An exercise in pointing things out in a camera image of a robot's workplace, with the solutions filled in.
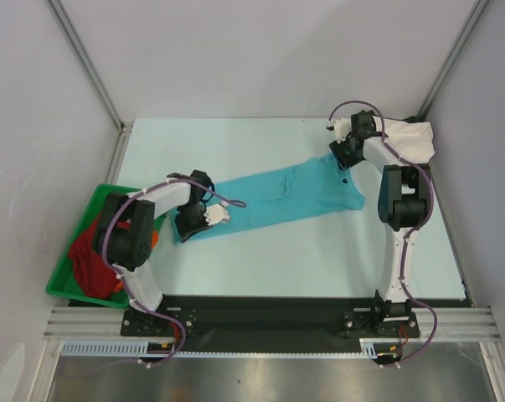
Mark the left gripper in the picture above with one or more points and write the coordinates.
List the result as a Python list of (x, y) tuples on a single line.
[(185, 233)]

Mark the aluminium frame rail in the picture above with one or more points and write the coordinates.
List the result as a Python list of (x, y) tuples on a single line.
[(101, 323)]

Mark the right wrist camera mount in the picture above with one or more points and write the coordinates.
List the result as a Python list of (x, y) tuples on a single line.
[(341, 127)]

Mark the white folded t-shirt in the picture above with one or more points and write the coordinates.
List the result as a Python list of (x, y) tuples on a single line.
[(412, 141)]

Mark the aluminium frame post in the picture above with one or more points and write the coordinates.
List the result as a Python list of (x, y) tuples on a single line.
[(77, 46), (468, 28)]

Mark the light blue t-shirt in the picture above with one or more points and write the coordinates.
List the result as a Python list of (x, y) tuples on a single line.
[(306, 190)]

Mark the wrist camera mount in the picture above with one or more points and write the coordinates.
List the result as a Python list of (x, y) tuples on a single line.
[(216, 214), (341, 127)]

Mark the dark green folded t-shirt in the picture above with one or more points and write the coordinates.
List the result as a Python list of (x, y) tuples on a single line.
[(410, 119)]

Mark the dark red t-shirt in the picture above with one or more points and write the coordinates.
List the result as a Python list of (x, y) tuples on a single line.
[(90, 273)]

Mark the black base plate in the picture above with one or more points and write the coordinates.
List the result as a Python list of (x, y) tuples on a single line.
[(240, 324)]

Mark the green plastic bin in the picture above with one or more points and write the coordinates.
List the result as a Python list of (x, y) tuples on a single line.
[(62, 283)]

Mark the orange t-shirt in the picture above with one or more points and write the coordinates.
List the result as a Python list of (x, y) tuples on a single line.
[(119, 286)]

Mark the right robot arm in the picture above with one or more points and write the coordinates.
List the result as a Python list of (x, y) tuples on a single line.
[(405, 204)]

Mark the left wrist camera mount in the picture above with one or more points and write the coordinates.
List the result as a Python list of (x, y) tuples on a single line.
[(216, 214)]

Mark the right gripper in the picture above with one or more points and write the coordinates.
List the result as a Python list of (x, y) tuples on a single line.
[(342, 153)]

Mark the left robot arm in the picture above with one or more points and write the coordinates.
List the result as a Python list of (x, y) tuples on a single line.
[(123, 234)]

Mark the right aluminium frame post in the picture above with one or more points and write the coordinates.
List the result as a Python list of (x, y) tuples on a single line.
[(468, 28)]

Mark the left aluminium frame post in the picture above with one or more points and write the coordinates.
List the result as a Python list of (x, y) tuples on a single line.
[(77, 46)]

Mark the white cable duct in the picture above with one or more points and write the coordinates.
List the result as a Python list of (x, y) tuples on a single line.
[(148, 349)]

